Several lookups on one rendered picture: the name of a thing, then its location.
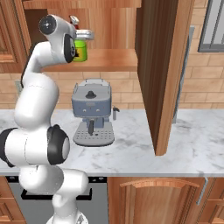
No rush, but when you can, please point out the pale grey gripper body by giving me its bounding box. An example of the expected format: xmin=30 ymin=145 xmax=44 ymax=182
xmin=74 ymin=28 xmax=95 ymax=41

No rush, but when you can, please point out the green spray bottle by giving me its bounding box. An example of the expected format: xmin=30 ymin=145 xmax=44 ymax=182
xmin=68 ymin=15 xmax=89 ymax=63

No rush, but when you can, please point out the open wooden cabinet door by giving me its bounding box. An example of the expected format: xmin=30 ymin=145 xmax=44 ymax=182
xmin=135 ymin=0 xmax=196 ymax=157

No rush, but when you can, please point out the arched wooden base cabinet door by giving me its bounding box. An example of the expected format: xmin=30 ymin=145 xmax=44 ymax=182
xmin=107 ymin=176 xmax=217 ymax=224

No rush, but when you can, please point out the wooden base cabinet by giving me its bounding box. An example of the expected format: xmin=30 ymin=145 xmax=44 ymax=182
xmin=0 ymin=175 xmax=28 ymax=224
xmin=199 ymin=177 xmax=224 ymax=224

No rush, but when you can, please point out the grey espresso coffee machine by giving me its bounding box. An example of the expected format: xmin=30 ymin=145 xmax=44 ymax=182
xmin=71 ymin=77 xmax=121 ymax=148

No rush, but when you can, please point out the grey framed window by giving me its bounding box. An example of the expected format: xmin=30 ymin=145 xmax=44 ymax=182
xmin=198 ymin=0 xmax=224 ymax=53

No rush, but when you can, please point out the grey dishwasher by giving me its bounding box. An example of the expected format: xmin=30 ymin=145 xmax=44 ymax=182
xmin=5 ymin=175 xmax=109 ymax=224

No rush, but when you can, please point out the wooden wall cabinet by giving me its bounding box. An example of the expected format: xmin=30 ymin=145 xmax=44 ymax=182
xmin=22 ymin=0 xmax=143 ymax=74

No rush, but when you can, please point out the wooden wall cabinet door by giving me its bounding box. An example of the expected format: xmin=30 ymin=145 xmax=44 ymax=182
xmin=0 ymin=0 xmax=32 ymax=74

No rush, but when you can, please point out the grey wall outlet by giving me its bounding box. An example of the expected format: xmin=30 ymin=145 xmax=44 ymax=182
xmin=14 ymin=79 xmax=25 ymax=96

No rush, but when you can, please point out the grey cabinet door handle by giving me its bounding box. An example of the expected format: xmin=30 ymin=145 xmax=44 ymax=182
xmin=171 ymin=25 xmax=196 ymax=125

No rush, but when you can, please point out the black dishwasher handle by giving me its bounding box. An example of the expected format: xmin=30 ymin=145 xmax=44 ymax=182
xmin=20 ymin=187 xmax=93 ymax=201

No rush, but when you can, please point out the grey base cabinet handle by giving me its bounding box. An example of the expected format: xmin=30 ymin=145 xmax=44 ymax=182
xmin=195 ymin=176 xmax=210 ymax=207

